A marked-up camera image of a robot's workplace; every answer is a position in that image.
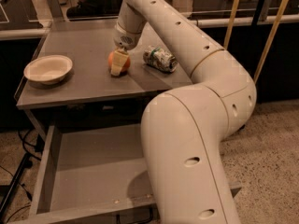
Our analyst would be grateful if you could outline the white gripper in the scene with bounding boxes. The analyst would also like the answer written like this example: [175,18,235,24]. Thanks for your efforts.
[109,23,144,77]

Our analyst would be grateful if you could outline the orange fruit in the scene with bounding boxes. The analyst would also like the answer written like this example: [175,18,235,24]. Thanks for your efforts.
[107,50,132,75]

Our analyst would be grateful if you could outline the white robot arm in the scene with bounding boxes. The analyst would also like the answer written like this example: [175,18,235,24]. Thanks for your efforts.
[114,0,256,224]

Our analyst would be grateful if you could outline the open grey top drawer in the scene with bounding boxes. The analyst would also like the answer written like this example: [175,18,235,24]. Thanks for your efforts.
[8,121,242,224]

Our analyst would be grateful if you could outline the crushed green white can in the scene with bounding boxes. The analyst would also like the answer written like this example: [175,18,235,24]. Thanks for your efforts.
[143,46,178,73]

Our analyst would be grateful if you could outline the grey cabinet table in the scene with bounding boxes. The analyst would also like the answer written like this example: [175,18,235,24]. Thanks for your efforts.
[14,0,195,142]

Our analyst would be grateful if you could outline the person in dark clothes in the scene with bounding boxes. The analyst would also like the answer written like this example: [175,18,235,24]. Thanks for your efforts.
[66,0,122,20]

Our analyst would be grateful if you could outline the white bowl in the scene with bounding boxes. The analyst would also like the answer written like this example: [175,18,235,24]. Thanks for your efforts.
[23,55,73,85]

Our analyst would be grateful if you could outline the yellow hand truck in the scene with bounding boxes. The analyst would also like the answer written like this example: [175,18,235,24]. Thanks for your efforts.
[223,0,289,83]

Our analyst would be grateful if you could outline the white horizontal rail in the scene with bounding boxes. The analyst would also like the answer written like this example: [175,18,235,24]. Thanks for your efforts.
[0,14,299,42]

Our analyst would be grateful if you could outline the black floor cables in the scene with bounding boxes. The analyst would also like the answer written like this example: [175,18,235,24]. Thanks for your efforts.
[0,128,45,223]

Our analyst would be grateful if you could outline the black drawer handle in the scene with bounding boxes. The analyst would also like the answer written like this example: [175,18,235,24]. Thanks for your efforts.
[116,207,155,224]

